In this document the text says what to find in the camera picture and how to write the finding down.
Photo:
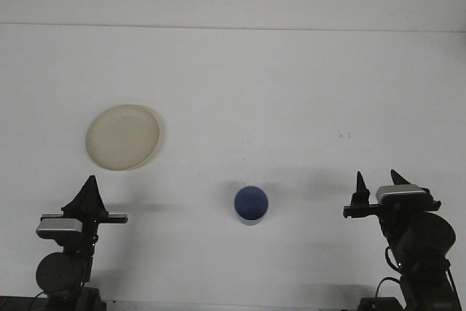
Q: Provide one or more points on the pale grey camera box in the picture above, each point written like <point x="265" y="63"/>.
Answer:
<point x="400" y="191"/>
<point x="58" y="226"/>

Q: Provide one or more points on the pale round plate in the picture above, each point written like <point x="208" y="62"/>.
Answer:
<point x="120" y="140"/>

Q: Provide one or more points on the pale blue cup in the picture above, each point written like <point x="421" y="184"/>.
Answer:
<point x="251" y="201"/>

